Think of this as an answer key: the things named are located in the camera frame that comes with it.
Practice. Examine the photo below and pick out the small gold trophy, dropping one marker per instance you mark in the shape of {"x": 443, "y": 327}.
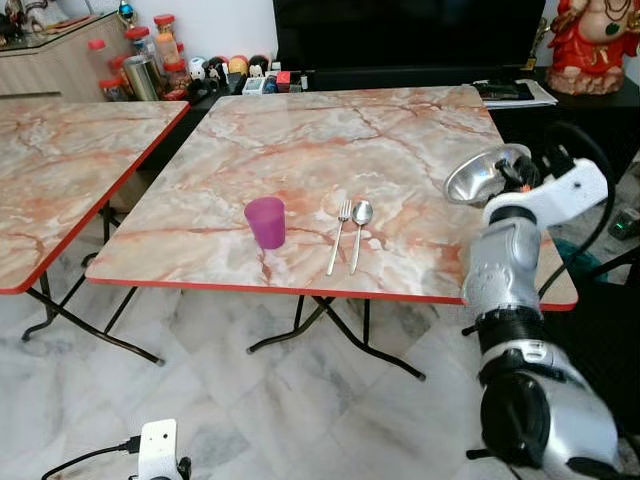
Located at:
{"x": 538, "y": 45}

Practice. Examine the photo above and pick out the red laughing buddha statue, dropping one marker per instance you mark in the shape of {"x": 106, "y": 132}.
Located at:
{"x": 585, "y": 45}

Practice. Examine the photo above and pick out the marble folding table red edge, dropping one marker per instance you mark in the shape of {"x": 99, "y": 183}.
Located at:
{"x": 60, "y": 170}

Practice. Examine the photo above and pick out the stainless steel tumbler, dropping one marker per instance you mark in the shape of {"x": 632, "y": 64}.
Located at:
{"x": 141, "y": 78}

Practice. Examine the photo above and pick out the black device with green light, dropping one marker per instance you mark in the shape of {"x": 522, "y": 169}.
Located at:
{"x": 626, "y": 224}

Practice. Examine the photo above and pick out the marble top folding table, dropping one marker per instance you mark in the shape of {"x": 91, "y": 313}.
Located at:
{"x": 330, "y": 150}

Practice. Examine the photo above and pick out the stack of papers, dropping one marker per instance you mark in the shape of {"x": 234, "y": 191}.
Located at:
{"x": 520, "y": 95}

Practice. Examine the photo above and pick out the silver metal fork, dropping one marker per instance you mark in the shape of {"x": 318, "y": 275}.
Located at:
{"x": 338, "y": 240}

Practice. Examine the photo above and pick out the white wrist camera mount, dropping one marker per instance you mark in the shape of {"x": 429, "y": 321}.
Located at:
{"x": 560, "y": 195}
{"x": 158, "y": 448}

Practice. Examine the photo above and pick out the stainless steel bowl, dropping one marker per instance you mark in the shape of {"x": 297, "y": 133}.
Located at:
{"x": 475, "y": 180}

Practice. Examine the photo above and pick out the teal cloth item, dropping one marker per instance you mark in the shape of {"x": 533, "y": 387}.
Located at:
{"x": 580, "y": 262}

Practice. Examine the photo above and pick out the purple plastic cup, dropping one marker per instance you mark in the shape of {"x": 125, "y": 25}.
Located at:
{"x": 266, "y": 225}

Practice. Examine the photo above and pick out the black metal frame chair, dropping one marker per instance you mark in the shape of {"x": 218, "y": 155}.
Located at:
{"x": 605, "y": 340}

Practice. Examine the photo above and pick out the silver metal spoon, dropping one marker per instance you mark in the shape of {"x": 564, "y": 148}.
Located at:
{"x": 361, "y": 214}

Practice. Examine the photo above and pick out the red lidded plastic jar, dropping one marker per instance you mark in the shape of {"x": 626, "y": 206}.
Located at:
{"x": 97, "y": 58}
{"x": 176, "y": 78}

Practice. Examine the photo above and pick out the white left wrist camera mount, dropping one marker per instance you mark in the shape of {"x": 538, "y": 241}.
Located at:
{"x": 158, "y": 448}

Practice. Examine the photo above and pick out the black flat screen television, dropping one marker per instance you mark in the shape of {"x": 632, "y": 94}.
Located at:
{"x": 410, "y": 30}

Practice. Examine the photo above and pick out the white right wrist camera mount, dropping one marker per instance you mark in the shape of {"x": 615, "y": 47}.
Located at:
{"x": 560, "y": 195}

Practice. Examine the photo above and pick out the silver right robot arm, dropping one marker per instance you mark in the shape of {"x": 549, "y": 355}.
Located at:
{"x": 510, "y": 270}

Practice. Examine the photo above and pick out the tall red lidded jar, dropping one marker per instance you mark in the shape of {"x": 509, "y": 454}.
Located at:
{"x": 166, "y": 40}

